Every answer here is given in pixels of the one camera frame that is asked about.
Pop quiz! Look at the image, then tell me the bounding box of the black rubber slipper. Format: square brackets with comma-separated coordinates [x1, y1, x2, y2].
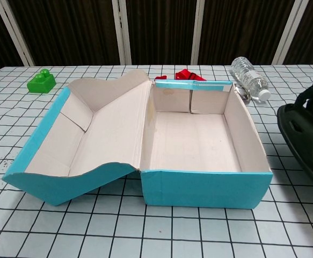
[276, 103, 313, 196]

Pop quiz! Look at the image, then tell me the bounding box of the light blue cardboard shoe box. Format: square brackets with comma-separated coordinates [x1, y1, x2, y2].
[2, 68, 274, 209]

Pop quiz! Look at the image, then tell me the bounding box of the clear plastic water bottle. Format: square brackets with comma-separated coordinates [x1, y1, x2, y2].
[231, 56, 272, 102]

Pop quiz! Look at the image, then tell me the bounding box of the white black checkered tablecloth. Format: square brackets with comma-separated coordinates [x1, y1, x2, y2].
[0, 63, 313, 258]

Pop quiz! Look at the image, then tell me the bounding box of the green toy building block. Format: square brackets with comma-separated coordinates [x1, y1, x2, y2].
[26, 68, 57, 95]

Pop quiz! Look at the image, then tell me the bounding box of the red fabric strap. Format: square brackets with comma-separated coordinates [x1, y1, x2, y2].
[154, 68, 207, 81]

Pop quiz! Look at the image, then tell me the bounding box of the black folding screen white frame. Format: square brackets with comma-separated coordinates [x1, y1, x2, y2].
[0, 0, 313, 78]

